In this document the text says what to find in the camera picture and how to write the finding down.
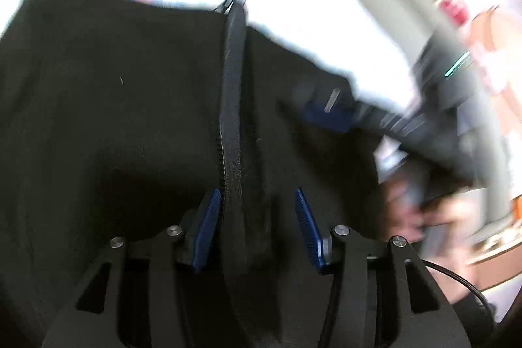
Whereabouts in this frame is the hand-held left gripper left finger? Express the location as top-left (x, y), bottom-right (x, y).
top-left (43, 188), bottom-right (223, 348)

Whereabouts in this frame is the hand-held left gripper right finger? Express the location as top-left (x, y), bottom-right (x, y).
top-left (294, 188), bottom-right (471, 348)

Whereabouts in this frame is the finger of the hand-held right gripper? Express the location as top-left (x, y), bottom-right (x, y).
top-left (294, 81), bottom-right (360, 134)

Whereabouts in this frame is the black fleece jacket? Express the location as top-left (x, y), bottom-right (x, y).
top-left (0, 0), bottom-right (408, 348)

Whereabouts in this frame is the person's right hand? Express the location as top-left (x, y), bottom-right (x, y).
top-left (383, 181), bottom-right (449, 247)

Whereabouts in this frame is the red plush toy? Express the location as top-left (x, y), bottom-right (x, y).
top-left (442, 0), bottom-right (468, 24)

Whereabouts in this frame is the grey padded headboard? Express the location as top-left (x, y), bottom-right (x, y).
top-left (355, 0), bottom-right (514, 226)

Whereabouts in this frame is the black cable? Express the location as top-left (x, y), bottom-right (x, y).
top-left (420, 258), bottom-right (495, 318)

